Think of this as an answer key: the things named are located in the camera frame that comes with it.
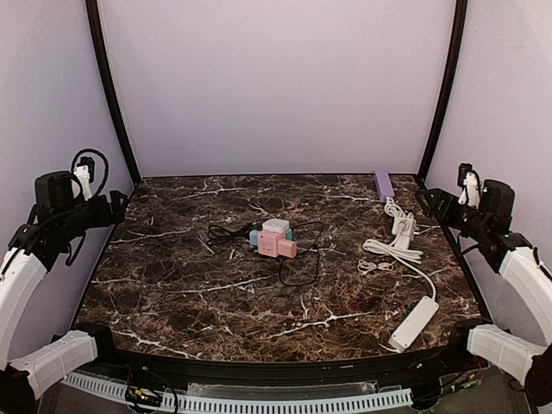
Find teal plug with black cable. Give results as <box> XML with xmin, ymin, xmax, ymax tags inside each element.
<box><xmin>278</xmin><ymin>221</ymin><xmax>324</xmax><ymax>287</ymax></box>

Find pink cube socket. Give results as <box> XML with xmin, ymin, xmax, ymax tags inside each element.
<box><xmin>257</xmin><ymin>230</ymin><xmax>285</xmax><ymax>258</ymax></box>

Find pink plug adapter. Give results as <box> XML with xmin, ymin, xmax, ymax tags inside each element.
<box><xmin>277</xmin><ymin>239</ymin><xmax>298</xmax><ymax>259</ymax></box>

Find white plug adapter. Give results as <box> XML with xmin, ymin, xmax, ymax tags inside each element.
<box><xmin>262</xmin><ymin>218</ymin><xmax>290</xmax><ymax>235</ymax></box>

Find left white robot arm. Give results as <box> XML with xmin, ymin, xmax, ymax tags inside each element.
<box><xmin>1</xmin><ymin>172</ymin><xmax>128</xmax><ymax>410</ymax></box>

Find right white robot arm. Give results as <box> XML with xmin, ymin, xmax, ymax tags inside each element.
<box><xmin>416</xmin><ymin>179</ymin><xmax>551</xmax><ymax>405</ymax></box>

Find purple power strip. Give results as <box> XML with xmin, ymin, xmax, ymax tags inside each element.
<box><xmin>373</xmin><ymin>170</ymin><xmax>395</xmax><ymax>203</ymax></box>

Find white power strip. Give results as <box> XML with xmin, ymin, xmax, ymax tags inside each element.
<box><xmin>388</xmin><ymin>296</ymin><xmax>439</xmax><ymax>353</ymax></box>

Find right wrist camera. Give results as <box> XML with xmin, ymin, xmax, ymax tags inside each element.
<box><xmin>457</xmin><ymin>163</ymin><xmax>482</xmax><ymax>208</ymax></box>

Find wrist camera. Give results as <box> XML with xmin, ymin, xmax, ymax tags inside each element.
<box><xmin>457</xmin><ymin>163</ymin><xmax>482</xmax><ymax>208</ymax></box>
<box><xmin>70</xmin><ymin>148</ymin><xmax>110</xmax><ymax>201</ymax></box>

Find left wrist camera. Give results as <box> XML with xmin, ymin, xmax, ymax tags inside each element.
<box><xmin>70</xmin><ymin>148</ymin><xmax>110</xmax><ymax>201</ymax></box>

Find pink thin cable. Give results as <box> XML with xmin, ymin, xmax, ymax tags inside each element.
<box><xmin>356</xmin><ymin>259</ymin><xmax>396</xmax><ymax>275</ymax></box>

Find light blue plug black cable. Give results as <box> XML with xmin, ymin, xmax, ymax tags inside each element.
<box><xmin>206</xmin><ymin>223</ymin><xmax>262</xmax><ymax>249</ymax></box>

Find right black frame post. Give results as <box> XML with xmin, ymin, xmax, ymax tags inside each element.
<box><xmin>417</xmin><ymin>0</ymin><xmax>468</xmax><ymax>184</ymax></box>

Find black frame post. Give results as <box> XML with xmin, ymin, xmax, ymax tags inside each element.
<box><xmin>417</xmin><ymin>0</ymin><xmax>468</xmax><ymax>184</ymax></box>
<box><xmin>85</xmin><ymin>0</ymin><xmax>141</xmax><ymax>186</ymax></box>

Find left black frame post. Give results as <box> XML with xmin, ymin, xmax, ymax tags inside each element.
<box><xmin>85</xmin><ymin>0</ymin><xmax>141</xmax><ymax>186</ymax></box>

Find white cable duct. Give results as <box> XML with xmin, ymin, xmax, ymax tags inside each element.
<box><xmin>64</xmin><ymin>372</ymin><xmax>413</xmax><ymax>413</ymax></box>

